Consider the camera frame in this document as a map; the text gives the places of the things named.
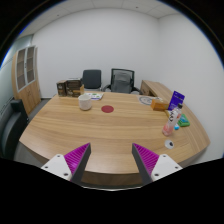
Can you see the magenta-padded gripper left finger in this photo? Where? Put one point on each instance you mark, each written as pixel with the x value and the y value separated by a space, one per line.
pixel 58 165

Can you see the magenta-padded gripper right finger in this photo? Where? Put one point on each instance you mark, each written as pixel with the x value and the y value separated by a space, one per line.
pixel 165 165

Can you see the clear drink bottle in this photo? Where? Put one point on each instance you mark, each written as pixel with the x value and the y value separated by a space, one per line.
pixel 171 121

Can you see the small white round lid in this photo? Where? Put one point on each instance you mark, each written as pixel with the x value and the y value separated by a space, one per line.
pixel 169 144

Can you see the green folded cloth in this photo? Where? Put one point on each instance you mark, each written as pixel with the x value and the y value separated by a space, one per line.
pixel 184 120

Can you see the black sofa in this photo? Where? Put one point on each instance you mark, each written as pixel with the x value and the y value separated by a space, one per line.
pixel 11 130

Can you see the purple standing pouch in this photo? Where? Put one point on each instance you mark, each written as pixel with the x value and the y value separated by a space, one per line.
pixel 176 100

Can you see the clear bag with round disc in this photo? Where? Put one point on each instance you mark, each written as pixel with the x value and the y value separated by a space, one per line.
pixel 146 100

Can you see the white speckled cup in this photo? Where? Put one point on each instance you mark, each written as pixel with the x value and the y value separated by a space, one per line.
pixel 85 102

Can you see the flat round red coaster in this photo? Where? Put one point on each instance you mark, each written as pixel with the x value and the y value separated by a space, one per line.
pixel 107 109

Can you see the small dark brown box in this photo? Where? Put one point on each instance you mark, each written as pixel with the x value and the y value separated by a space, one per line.
pixel 61 88

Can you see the white printed leaflet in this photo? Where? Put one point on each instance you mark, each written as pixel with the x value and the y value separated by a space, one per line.
pixel 94 96

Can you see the wooden cabinet with glass doors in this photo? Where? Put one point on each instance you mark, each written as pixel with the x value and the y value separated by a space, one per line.
pixel 29 90

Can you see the grey backpack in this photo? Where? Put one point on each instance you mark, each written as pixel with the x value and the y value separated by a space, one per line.
pixel 121 83

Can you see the black mesh office chair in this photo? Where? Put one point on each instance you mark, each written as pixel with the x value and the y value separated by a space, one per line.
pixel 115 74

